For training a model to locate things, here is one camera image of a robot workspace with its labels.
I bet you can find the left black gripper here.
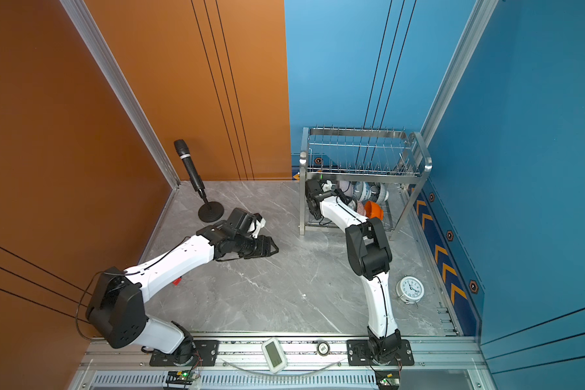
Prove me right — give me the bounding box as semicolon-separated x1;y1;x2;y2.
234;234;281;258

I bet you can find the orange bowl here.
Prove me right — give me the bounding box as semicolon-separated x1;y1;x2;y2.
364;201;384;220

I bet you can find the dark flower-shaped bowl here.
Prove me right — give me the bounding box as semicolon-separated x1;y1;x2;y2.
377;183;389;204

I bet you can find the white red patterned bowl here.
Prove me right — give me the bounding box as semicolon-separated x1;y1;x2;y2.
322;180;335;192

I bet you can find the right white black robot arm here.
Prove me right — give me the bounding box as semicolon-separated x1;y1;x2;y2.
305;180;402;365

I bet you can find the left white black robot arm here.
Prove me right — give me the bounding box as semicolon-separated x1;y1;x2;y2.
85;208;279;367

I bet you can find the steel two-tier dish rack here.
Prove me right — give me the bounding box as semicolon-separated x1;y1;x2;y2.
299;127;433;235

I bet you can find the black microphone on stand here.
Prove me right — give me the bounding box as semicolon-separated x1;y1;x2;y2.
174;139;224;223

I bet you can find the white digital timer display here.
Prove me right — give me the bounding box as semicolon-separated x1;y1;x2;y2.
262;337;288;374

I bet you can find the small round gauge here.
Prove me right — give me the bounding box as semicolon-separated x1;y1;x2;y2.
317;341;330;357

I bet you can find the white analog alarm clock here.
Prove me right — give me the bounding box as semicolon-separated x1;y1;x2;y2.
396;276;425;305

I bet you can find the left circuit board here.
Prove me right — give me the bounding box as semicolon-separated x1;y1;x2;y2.
163;370;202;390

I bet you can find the circuit board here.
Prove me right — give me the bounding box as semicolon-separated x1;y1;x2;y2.
375;371;401;390
163;370;202;390

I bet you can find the right circuit board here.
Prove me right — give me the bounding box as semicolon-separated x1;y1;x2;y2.
375;371;401;390

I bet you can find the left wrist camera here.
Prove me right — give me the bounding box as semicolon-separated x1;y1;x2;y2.
249;213;266;238

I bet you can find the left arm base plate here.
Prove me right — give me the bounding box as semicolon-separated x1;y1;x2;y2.
149;340;219;368

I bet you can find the white cable on rail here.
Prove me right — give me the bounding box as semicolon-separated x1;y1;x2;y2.
218;359;352;379

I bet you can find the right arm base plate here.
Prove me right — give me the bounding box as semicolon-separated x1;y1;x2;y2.
346;339;415;367

